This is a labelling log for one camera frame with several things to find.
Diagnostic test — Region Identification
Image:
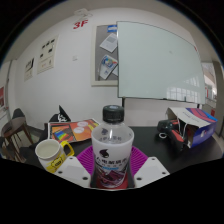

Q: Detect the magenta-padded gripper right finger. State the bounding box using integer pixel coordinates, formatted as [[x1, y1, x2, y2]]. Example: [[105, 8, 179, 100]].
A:
[[128, 145, 171, 188]]

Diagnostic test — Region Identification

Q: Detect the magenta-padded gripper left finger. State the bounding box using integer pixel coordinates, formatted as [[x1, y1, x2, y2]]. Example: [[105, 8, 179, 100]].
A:
[[54, 145, 98, 188]]

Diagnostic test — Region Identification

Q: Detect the clear black-capped drink bottle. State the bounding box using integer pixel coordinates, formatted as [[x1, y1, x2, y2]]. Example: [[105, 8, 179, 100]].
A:
[[90, 104, 135, 190]]

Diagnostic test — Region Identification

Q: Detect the white and yellow mug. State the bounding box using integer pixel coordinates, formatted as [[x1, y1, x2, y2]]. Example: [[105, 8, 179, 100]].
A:
[[34, 138, 76, 174]]

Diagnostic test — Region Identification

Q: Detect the colourful printed booklet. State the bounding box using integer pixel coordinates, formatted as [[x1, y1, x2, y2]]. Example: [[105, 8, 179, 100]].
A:
[[47, 118, 101, 144]]

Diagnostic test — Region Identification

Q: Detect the black and red device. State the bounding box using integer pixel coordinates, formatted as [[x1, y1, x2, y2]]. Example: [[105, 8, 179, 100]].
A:
[[156, 118, 185, 151]]

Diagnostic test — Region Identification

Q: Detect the small black flag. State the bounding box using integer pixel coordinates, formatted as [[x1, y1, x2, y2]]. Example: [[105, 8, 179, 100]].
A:
[[49, 104, 72, 123]]

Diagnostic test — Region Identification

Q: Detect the blue and white cardboard box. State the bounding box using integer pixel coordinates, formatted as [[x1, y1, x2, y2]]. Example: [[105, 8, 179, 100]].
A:
[[165, 106, 218, 149]]

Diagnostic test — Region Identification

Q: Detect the round wooden side table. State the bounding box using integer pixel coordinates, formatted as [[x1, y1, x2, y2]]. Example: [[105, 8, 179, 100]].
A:
[[0, 116, 34, 163]]

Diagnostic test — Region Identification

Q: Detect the dark chair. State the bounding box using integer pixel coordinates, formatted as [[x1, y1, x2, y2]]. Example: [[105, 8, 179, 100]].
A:
[[11, 107, 27, 122]]

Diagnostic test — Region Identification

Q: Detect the whiteboard on black stand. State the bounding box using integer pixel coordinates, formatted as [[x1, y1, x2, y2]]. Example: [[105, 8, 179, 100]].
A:
[[116, 20, 207, 108]]

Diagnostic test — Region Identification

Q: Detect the grey framed notice board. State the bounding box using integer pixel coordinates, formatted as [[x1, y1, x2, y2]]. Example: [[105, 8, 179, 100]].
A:
[[90, 23, 120, 87]]

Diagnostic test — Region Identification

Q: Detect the red wall poster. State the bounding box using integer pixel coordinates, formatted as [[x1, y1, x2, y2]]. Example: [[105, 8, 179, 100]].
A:
[[0, 85, 6, 109]]

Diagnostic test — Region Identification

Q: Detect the small white wall poster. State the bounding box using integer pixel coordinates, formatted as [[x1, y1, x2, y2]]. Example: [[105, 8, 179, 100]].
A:
[[23, 57, 36, 83]]

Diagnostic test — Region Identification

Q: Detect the large white wall poster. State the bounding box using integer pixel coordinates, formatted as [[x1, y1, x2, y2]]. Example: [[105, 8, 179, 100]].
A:
[[36, 35, 60, 75]]

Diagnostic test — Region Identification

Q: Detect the red wall floor sign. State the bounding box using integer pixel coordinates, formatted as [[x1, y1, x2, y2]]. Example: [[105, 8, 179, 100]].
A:
[[72, 19, 90, 30]]

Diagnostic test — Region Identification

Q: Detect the white wall fixture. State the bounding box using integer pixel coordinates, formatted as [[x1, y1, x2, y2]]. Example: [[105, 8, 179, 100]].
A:
[[73, 8, 94, 19]]

